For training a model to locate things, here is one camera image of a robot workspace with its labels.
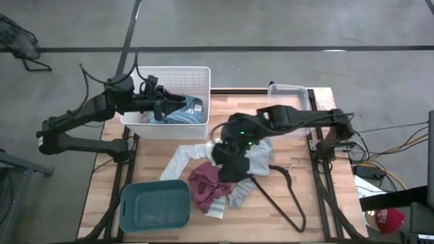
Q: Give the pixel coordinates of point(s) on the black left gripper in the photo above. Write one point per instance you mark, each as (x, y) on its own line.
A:
(152, 101)

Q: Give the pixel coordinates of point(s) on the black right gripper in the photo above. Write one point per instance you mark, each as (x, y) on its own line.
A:
(234, 142)

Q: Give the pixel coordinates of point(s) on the blue striped shirt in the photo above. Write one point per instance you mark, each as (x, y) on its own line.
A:
(186, 117)

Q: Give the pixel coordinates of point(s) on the black cloth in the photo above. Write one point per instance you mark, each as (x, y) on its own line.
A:
(234, 171)

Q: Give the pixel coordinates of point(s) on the maroon cloth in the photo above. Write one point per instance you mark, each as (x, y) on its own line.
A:
(207, 184)

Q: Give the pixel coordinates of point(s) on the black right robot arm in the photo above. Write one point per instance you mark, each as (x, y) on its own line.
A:
(305, 117)

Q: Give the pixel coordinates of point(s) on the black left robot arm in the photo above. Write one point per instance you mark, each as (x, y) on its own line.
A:
(84, 110)

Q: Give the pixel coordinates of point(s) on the white perforated plastic basket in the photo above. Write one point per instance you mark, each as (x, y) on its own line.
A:
(176, 130)

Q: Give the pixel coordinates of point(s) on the light grey long-sleeve shirt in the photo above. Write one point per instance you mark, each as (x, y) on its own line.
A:
(261, 159)

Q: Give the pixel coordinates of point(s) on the grey striped sock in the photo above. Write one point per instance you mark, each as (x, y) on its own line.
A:
(240, 194)

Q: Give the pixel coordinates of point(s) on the white blue striped sock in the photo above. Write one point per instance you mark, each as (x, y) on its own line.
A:
(217, 208)

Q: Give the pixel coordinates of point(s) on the clear plastic container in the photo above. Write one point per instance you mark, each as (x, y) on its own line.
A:
(288, 95)

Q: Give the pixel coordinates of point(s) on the black clothes hanger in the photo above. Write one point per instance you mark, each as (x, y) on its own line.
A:
(291, 206)

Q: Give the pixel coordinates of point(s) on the teal plastic bin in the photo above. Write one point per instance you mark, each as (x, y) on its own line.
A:
(152, 206)

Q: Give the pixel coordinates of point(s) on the black power adapter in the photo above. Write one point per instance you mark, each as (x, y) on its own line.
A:
(369, 171)

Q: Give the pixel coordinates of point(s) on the white paper sheet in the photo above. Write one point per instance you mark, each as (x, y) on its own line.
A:
(364, 191)

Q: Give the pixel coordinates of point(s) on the grey metal stand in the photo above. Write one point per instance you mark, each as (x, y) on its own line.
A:
(23, 166)

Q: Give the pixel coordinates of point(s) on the black mesh chair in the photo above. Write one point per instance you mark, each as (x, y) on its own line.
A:
(17, 40)

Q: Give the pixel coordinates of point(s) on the black flat bar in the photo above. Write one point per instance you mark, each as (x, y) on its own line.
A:
(393, 200)

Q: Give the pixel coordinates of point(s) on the red cap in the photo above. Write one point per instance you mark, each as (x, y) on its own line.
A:
(390, 220)

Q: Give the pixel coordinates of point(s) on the dark equipment box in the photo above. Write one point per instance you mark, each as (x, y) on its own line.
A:
(422, 220)

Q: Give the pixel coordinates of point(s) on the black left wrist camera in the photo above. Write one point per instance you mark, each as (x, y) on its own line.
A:
(152, 83)

